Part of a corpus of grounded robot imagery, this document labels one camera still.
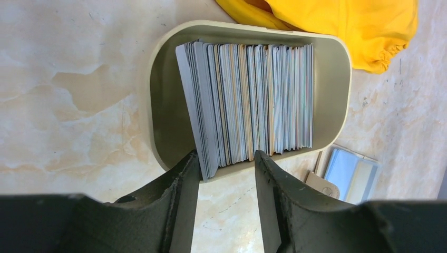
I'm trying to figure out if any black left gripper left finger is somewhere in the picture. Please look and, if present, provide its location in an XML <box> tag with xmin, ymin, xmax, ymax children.
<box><xmin>66</xmin><ymin>150</ymin><xmax>200</xmax><ymax>252</ymax></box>

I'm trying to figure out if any gold credit card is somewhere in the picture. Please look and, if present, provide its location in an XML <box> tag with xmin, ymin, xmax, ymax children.
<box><xmin>345</xmin><ymin>159</ymin><xmax>379</xmax><ymax>205</ymax></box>

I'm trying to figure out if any beige card holder wallet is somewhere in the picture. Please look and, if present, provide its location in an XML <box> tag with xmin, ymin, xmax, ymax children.
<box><xmin>305</xmin><ymin>144</ymin><xmax>381</xmax><ymax>202</ymax></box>

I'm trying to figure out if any yellow jacket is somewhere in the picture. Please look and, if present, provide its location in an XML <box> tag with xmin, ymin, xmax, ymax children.
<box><xmin>217</xmin><ymin>0</ymin><xmax>418</xmax><ymax>74</ymax></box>

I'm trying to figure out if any stack of cards in tray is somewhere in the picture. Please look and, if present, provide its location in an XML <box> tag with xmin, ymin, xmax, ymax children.
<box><xmin>176</xmin><ymin>40</ymin><xmax>314</xmax><ymax>180</ymax></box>

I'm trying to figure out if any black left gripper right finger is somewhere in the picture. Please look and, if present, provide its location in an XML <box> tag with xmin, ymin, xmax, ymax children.
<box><xmin>255</xmin><ymin>150</ymin><xmax>394</xmax><ymax>252</ymax></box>

